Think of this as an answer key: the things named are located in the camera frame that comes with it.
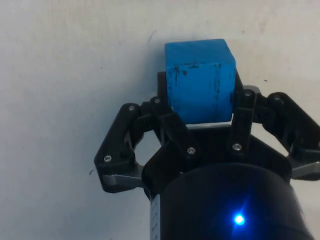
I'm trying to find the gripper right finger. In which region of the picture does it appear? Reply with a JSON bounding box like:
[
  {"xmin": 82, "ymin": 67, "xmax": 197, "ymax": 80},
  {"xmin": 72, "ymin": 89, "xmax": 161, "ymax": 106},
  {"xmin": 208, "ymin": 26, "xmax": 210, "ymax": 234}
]
[{"xmin": 225, "ymin": 70, "xmax": 320, "ymax": 181}]

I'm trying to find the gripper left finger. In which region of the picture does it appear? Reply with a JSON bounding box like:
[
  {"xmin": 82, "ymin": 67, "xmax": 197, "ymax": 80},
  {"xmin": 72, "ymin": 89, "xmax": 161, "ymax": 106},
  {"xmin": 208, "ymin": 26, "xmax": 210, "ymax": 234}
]
[{"xmin": 93, "ymin": 71, "xmax": 202, "ymax": 195}]

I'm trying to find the blue cube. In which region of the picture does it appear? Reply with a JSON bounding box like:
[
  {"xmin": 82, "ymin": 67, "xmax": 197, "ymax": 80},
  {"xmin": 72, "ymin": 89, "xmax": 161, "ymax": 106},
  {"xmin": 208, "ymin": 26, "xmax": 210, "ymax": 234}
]
[{"xmin": 164, "ymin": 38, "xmax": 237, "ymax": 125}]

